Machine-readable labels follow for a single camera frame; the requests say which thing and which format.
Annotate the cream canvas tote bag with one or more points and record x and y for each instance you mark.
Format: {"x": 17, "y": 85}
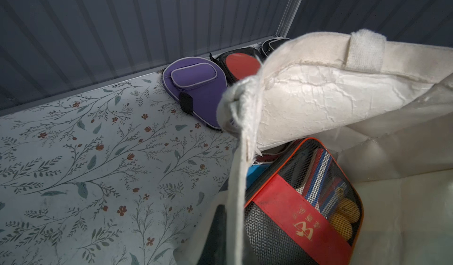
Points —
{"x": 384, "y": 110}

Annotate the purple paddle case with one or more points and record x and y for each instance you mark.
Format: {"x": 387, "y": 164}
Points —
{"x": 197, "y": 84}

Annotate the black paddle case white piping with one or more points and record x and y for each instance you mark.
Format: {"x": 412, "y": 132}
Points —
{"x": 270, "y": 45}

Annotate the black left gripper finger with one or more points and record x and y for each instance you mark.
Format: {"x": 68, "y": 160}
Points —
{"x": 214, "y": 251}

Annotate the clear ping pong paddle set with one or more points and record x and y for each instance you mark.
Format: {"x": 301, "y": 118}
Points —
{"x": 238, "y": 64}

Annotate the red black mesh paddle set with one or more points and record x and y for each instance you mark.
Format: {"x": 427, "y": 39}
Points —
{"x": 302, "y": 210}

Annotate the blue paddle case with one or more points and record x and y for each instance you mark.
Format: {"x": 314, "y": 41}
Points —
{"x": 254, "y": 172}

